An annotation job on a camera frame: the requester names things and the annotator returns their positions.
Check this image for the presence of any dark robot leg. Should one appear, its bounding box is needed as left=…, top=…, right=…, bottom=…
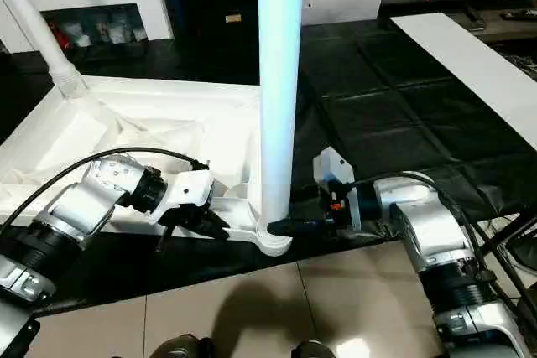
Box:
left=291, top=340, right=339, bottom=358
left=153, top=334, right=216, bottom=358

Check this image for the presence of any dark right robot leg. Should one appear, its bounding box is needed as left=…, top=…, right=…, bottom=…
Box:
left=291, top=340, right=339, bottom=358

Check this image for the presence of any black remote control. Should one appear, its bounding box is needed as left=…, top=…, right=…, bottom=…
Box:
left=501, top=8, right=537, bottom=22

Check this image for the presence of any black metal stand pole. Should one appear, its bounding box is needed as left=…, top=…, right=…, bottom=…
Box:
left=472, top=213, right=537, bottom=262

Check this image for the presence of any white flat panel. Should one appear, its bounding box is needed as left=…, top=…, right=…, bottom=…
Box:
left=389, top=13, right=537, bottom=141

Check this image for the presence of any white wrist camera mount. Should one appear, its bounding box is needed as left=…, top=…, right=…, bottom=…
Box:
left=312, top=146, right=362, bottom=231
left=149, top=169, right=217, bottom=227

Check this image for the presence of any white plastic table top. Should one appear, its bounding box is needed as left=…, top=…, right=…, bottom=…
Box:
left=0, top=75, right=295, bottom=257

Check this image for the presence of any dark left robot leg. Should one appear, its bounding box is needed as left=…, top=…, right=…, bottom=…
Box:
left=153, top=334, right=216, bottom=358

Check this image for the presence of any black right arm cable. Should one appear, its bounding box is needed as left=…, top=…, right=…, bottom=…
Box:
left=350, top=169, right=537, bottom=325

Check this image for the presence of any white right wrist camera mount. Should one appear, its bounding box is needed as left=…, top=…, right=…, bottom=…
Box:
left=312, top=146, right=362, bottom=231

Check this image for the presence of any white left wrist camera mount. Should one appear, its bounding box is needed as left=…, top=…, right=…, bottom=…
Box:
left=149, top=169, right=217, bottom=227

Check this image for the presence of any black mat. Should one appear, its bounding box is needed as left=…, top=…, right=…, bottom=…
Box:
left=0, top=26, right=537, bottom=317

